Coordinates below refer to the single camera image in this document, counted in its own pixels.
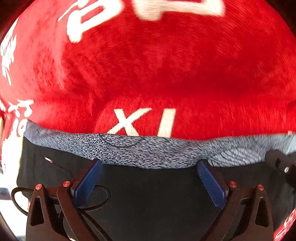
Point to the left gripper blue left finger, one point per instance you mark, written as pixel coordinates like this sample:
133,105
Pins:
84,183

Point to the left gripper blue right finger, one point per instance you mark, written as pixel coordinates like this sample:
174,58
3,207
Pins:
214,183

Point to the black pants with patterned stripe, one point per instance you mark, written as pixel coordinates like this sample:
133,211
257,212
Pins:
156,193

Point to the red bedspread with white characters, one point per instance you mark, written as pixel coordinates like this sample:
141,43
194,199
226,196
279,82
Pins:
190,70

